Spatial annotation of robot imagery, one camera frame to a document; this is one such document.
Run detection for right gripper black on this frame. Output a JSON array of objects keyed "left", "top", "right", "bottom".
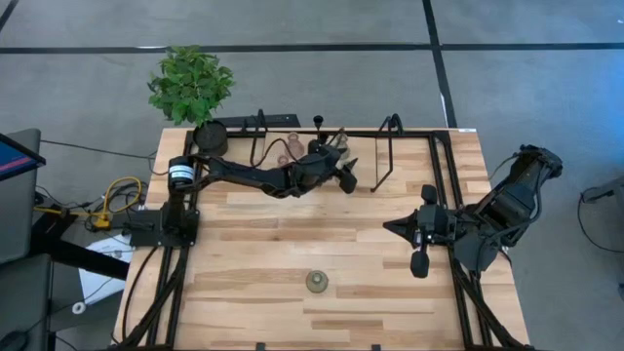
[{"left": 383, "top": 183, "right": 459, "bottom": 279}]

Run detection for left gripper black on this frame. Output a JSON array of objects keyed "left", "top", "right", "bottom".
[{"left": 297, "top": 138, "right": 359, "bottom": 195}]

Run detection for green ribbed glass candle holder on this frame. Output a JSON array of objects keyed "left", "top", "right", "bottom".
[
  {"left": 305, "top": 269, "right": 330, "bottom": 294},
  {"left": 332, "top": 129, "right": 352, "bottom": 160}
]

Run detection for black power strip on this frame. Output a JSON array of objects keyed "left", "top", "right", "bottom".
[{"left": 216, "top": 113, "right": 301, "bottom": 130}]

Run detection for green plant in black pot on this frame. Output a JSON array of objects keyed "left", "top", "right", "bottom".
[{"left": 147, "top": 44, "right": 236, "bottom": 158}]

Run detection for white paper sheet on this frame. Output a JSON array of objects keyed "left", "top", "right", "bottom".
[{"left": 77, "top": 233, "right": 136, "bottom": 306}]

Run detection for black metal stand leg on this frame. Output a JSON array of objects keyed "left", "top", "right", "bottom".
[{"left": 28, "top": 207, "right": 132, "bottom": 282}]

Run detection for monitor with blue screen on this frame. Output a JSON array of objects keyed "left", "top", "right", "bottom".
[{"left": 0, "top": 132, "right": 48, "bottom": 182}]

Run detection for grey cabinet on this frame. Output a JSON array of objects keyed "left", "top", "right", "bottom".
[{"left": 0, "top": 128, "right": 43, "bottom": 264}]

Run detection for black computer mouse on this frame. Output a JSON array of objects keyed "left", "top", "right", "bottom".
[{"left": 0, "top": 330, "right": 29, "bottom": 351}]

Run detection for black cable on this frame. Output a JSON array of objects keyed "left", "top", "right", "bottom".
[{"left": 39, "top": 138, "right": 158, "bottom": 162}]

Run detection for yellow cable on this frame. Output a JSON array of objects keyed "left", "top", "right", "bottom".
[{"left": 33, "top": 175, "right": 143, "bottom": 231}]

